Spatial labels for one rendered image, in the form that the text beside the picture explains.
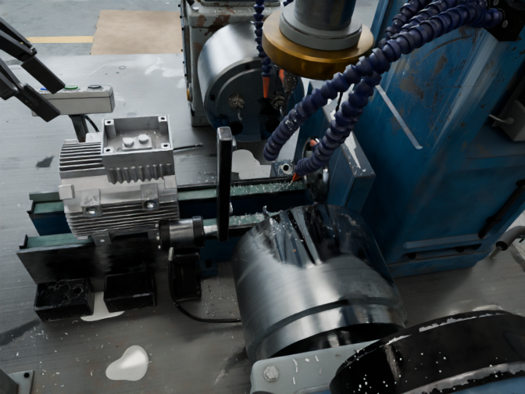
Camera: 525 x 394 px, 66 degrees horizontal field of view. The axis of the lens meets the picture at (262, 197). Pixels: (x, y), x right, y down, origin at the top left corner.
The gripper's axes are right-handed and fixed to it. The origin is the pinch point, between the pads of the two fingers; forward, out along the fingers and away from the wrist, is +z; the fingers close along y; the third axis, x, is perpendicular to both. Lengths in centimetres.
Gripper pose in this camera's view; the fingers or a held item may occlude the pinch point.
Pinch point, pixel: (44, 91)
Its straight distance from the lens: 81.4
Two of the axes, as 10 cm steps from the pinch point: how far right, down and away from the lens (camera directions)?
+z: 4.2, 5.2, 7.5
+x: -8.9, 4.1, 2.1
